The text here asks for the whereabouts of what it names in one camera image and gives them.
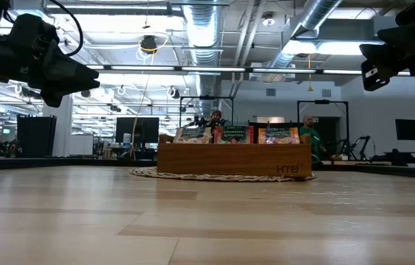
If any orange peach tea packet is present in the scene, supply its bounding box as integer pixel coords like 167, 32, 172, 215
258, 127, 301, 145

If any red strawberry tea packet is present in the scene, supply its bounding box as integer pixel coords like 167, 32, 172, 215
213, 125, 255, 145

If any round woven straw placemat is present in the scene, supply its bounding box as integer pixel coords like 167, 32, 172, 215
129, 166, 318, 183

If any white round pillar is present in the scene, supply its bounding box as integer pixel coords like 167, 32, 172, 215
42, 94, 74, 158

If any person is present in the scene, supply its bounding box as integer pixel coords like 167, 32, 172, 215
202, 109, 229, 130
299, 114, 327, 158

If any beige vanilla tea packet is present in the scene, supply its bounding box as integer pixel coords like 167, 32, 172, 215
172, 127, 213, 145

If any wooden three-compartment tea box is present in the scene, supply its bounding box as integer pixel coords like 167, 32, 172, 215
156, 134, 313, 178

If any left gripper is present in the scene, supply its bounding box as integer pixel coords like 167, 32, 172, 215
0, 13, 101, 109

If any black round ceiling lamp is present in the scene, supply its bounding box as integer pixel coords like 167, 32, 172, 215
139, 35, 159, 54

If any black gantry frame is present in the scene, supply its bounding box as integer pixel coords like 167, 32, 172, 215
179, 95, 235, 128
297, 99, 350, 160

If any black tall cabinet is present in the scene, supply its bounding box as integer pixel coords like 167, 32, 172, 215
16, 114, 57, 158

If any long LED light bar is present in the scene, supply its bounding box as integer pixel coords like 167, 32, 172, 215
82, 63, 415, 77

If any silver ventilation duct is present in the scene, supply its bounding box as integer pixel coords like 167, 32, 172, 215
182, 0, 224, 111
264, 0, 343, 69

